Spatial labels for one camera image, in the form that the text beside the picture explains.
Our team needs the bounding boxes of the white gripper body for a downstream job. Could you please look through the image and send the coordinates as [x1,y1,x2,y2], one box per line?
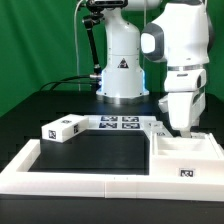
[158,90,205,138]

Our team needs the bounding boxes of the white cabinet door panel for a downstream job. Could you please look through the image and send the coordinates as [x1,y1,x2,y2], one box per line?
[141,121,171,137]

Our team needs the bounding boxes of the white cabinet body box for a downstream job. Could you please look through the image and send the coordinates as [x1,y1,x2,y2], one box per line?
[149,133,224,180]

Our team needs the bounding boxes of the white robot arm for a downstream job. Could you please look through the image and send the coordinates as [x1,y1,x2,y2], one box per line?
[83,0,211,138]

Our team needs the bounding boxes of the white cabinet top block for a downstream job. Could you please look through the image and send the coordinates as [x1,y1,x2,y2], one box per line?
[41,114,89,143]

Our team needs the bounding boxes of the white fiducial marker base plate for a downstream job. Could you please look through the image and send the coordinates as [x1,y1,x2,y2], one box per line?
[87,115,156,130]

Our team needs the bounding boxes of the white hanging cable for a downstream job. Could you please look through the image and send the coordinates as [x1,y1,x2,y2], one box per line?
[73,0,84,92]

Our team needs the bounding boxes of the black articulated camera mount arm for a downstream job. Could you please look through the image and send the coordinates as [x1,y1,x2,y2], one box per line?
[82,16,101,75]

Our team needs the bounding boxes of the black cable bundle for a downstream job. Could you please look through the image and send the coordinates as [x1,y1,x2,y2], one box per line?
[39,75,103,92]

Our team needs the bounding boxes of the white U-shaped border frame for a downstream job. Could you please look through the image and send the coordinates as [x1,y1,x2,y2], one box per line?
[0,140,224,201]

